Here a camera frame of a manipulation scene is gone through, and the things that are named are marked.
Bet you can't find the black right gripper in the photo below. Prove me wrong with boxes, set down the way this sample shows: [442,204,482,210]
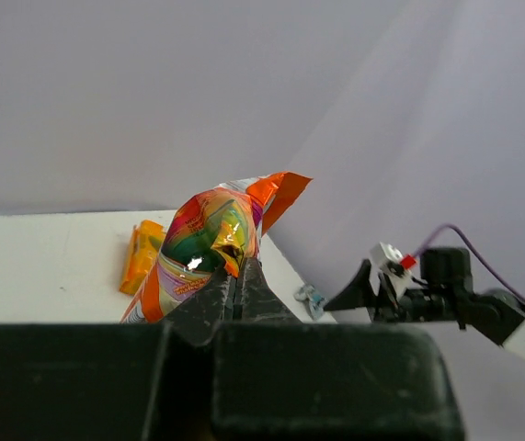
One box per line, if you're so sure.
[324,259,457,323]

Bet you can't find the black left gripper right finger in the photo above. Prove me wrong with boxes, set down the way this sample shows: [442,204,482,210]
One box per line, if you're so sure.
[236,257,300,322]

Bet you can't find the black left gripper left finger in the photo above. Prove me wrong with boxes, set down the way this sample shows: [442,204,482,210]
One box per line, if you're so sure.
[165,268,237,345]

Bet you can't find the orange fruit candy bag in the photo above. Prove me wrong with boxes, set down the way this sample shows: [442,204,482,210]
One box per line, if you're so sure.
[120,171,312,323]

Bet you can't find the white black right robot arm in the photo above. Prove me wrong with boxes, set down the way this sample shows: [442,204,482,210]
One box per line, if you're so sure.
[324,243,525,360]

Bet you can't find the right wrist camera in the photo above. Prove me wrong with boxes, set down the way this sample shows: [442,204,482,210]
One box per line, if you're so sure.
[370,243,417,300]

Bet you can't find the orange yellow snack multipack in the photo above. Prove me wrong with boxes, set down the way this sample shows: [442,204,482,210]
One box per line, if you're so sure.
[119,220,165,296]

